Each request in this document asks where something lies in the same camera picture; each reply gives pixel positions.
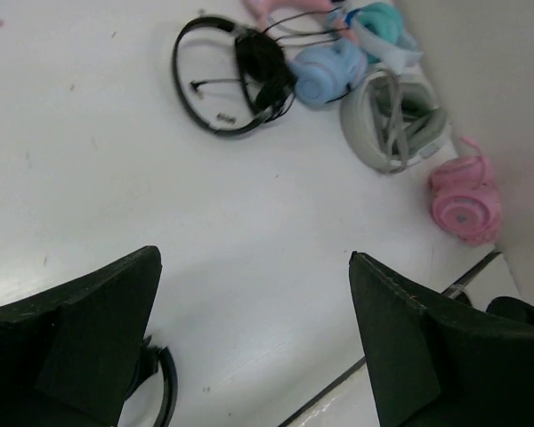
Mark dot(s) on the pink blue cat-ear headphones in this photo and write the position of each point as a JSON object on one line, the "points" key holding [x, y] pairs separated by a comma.
{"points": [[323, 73]]}

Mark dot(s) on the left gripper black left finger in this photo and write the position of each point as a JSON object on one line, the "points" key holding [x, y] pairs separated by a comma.
{"points": [[68, 354]]}

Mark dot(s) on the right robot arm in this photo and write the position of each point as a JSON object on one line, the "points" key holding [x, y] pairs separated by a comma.
{"points": [[501, 308]]}

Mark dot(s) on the black wired headphones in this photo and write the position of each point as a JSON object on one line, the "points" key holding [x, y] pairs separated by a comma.
{"points": [[264, 77]]}

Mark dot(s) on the small black folded headphones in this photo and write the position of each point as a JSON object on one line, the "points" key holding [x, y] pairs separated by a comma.
{"points": [[152, 394]]}

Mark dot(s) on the grey white headphones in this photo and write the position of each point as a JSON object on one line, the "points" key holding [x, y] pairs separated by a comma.
{"points": [[394, 122]]}

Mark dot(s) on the teal white headphones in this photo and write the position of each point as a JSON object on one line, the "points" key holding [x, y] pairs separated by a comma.
{"points": [[381, 34]]}

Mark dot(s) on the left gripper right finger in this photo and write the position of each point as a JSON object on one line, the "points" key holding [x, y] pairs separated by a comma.
{"points": [[478, 376]]}

